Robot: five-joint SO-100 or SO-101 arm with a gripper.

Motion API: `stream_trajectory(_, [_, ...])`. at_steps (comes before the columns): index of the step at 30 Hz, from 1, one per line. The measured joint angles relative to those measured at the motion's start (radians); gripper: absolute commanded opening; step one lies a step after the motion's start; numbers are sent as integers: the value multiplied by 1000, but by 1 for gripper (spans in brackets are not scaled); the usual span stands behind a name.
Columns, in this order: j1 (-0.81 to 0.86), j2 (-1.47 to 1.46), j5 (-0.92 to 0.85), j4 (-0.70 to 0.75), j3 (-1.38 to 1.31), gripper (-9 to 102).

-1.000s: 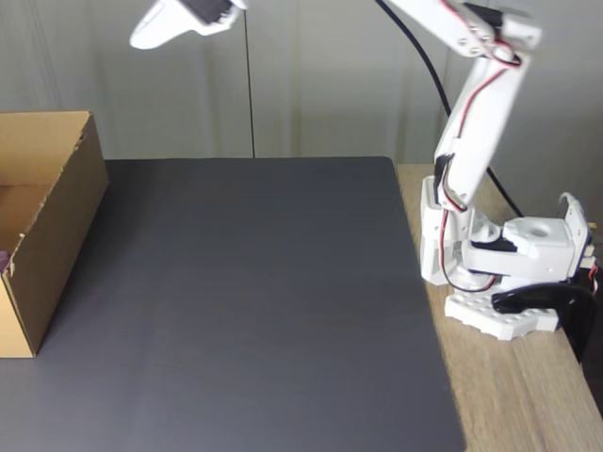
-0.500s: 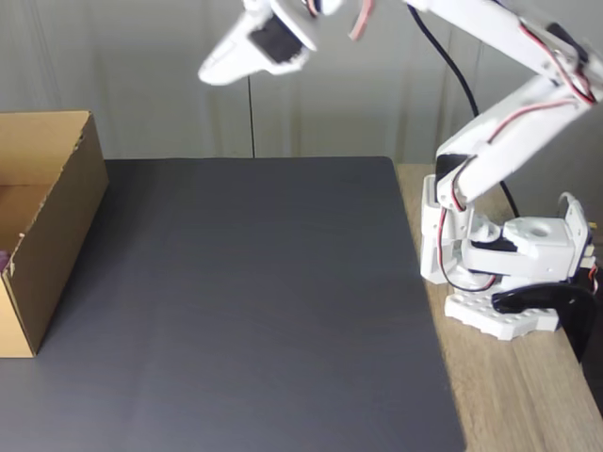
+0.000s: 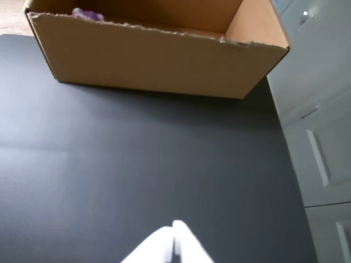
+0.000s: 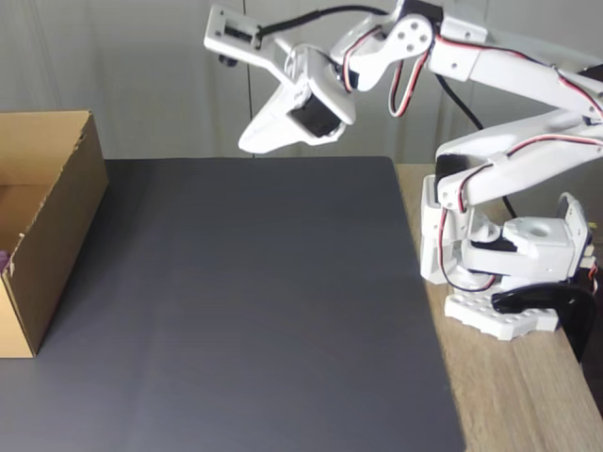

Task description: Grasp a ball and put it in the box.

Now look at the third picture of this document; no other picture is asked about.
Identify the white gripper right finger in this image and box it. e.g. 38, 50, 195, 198
172, 219, 215, 263

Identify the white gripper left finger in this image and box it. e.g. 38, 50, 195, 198
120, 225, 175, 263

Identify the pink purple bumpy ball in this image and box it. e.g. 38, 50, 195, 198
71, 7, 105, 22

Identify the brown cardboard box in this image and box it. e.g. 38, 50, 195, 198
24, 0, 291, 100

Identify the dark grey table mat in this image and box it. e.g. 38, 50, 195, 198
0, 34, 320, 263

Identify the small metal cabinet knob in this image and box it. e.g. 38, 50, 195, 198
298, 9, 315, 27

